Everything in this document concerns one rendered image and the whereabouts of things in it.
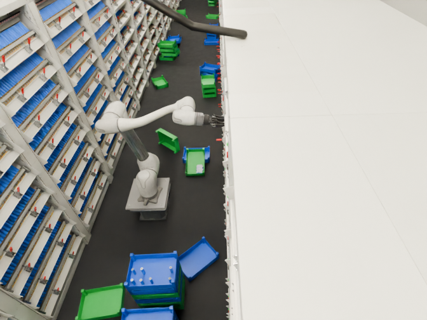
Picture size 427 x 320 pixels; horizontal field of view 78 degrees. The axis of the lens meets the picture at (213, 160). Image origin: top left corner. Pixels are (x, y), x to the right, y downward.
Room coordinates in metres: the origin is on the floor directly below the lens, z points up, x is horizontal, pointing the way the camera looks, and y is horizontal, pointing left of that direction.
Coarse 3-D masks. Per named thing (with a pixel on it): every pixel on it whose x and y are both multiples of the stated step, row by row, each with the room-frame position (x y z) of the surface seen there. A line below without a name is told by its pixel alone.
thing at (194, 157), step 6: (192, 150) 2.21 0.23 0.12; (198, 150) 2.20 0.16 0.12; (204, 150) 2.17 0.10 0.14; (186, 156) 2.12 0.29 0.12; (192, 156) 2.16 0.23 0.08; (198, 156) 2.15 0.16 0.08; (204, 156) 2.10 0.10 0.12; (186, 162) 2.05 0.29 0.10; (192, 162) 2.09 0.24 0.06; (198, 162) 2.08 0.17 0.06; (204, 162) 2.04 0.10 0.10; (186, 168) 2.00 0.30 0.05; (192, 168) 2.02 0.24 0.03; (204, 168) 1.97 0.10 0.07; (186, 174) 1.92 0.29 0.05; (192, 174) 1.92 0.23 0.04; (198, 174) 1.92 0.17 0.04; (204, 174) 1.92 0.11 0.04
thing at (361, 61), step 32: (288, 0) 1.30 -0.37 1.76; (320, 0) 1.27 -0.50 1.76; (352, 0) 1.24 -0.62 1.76; (288, 32) 0.90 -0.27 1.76; (320, 32) 0.88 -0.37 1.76; (352, 32) 0.86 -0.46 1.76; (384, 32) 0.85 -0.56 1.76; (416, 32) 0.83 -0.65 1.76; (320, 64) 0.65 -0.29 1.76; (352, 64) 0.64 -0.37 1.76; (384, 64) 0.63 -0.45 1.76; (416, 64) 0.62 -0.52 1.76; (352, 96) 0.49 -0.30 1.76; (384, 96) 0.48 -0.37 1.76; (416, 96) 0.47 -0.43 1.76
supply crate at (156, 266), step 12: (132, 264) 0.79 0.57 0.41; (144, 264) 0.79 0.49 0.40; (156, 264) 0.79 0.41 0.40; (168, 264) 0.78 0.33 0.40; (132, 276) 0.72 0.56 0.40; (144, 276) 0.71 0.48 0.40; (156, 276) 0.71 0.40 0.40; (168, 276) 0.70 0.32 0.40; (132, 288) 0.63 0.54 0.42; (144, 288) 0.63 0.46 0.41; (156, 288) 0.63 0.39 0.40
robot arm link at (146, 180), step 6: (138, 174) 1.53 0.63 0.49; (144, 174) 1.52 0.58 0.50; (150, 174) 1.53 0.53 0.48; (156, 174) 1.61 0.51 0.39; (138, 180) 1.48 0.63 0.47; (144, 180) 1.47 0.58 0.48; (150, 180) 1.48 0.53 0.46; (156, 180) 1.56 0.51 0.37; (138, 186) 1.46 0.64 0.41; (144, 186) 1.45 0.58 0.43; (150, 186) 1.46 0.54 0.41; (156, 186) 1.52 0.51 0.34; (144, 192) 1.44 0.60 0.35; (150, 192) 1.45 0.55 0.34
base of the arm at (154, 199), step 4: (160, 188) 1.58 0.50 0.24; (156, 192) 1.50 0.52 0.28; (140, 196) 1.49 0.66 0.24; (152, 196) 1.46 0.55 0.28; (156, 196) 1.48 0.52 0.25; (140, 200) 1.46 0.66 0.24; (144, 200) 1.44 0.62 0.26; (148, 200) 1.44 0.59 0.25; (152, 200) 1.44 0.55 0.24; (156, 200) 1.44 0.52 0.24; (144, 204) 1.41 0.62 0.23
